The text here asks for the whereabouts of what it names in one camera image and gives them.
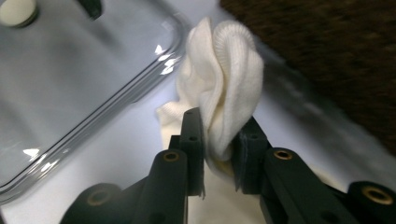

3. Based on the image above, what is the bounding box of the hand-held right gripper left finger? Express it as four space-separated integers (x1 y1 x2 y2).
169 106 207 199

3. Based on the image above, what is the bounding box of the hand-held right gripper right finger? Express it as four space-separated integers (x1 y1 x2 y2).
232 116 273 196

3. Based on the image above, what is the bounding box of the cream white sock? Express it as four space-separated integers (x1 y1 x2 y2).
176 17 265 181
155 101 347 224

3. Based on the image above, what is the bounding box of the clear lid with round knob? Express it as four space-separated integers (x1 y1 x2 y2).
0 0 191 206

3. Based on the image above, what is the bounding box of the brown wicker basket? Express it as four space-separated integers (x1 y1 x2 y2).
219 0 396 157

